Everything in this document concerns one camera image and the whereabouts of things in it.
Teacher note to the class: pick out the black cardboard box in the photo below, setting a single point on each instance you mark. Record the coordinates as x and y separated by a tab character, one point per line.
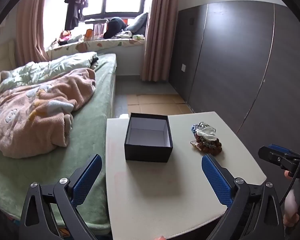
147	142

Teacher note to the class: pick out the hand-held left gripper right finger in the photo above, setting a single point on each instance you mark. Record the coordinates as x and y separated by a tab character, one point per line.
215	177

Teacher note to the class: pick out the beige padded headboard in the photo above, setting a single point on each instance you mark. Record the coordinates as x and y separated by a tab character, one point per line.
2	55

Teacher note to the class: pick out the white translucent bangle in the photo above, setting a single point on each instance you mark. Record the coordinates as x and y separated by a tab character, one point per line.
208	133

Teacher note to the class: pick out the flattened cardboard sheet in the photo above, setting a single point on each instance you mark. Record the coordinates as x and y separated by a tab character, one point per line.
160	103

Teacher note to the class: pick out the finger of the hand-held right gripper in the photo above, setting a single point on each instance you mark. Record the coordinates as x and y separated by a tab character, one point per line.
280	148
270	155

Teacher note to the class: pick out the white wall socket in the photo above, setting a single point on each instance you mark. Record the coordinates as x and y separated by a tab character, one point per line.
183	68

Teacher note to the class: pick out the pink curtain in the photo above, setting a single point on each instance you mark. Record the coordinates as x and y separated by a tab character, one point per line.
157	30
30	22

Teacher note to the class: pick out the light green printed quilt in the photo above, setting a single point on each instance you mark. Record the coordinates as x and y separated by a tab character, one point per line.
47	68

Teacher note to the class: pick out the pile of soft toys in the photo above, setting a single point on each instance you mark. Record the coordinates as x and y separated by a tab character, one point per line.
67	37

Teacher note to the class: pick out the person's right hand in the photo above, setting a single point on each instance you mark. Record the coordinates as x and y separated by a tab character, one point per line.
290	205

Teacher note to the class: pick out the black bag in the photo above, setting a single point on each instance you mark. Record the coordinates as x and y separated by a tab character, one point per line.
115	27

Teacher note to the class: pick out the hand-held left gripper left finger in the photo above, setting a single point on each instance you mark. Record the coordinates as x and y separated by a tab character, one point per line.
88	177

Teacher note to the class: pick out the pink fleece blanket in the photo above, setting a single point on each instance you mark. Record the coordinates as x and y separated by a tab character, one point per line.
32	115

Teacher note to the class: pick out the grey pillow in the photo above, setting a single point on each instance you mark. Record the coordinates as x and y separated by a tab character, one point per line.
138	23

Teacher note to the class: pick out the dark grey wardrobe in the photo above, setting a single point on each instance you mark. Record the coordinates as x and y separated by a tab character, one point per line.
235	62

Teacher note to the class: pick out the bed with green sheet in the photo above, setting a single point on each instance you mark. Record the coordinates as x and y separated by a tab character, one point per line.
90	135

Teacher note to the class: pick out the hanging dark clothes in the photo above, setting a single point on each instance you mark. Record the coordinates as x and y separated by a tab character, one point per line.
75	5

